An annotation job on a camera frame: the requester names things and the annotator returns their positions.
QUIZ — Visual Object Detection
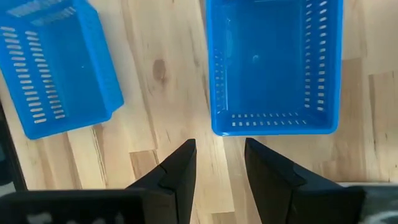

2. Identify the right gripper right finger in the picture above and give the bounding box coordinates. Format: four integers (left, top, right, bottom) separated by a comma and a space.
244, 138, 398, 224

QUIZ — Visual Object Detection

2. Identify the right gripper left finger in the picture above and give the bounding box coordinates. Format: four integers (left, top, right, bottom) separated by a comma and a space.
0, 138, 198, 224

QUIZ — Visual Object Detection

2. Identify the black metal table frame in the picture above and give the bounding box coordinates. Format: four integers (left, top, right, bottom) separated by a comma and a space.
0, 101, 28, 191

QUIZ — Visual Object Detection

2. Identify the blue slotted plastic basket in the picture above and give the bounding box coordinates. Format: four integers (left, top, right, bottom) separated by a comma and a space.
0, 0, 125, 140
205, 0, 345, 137

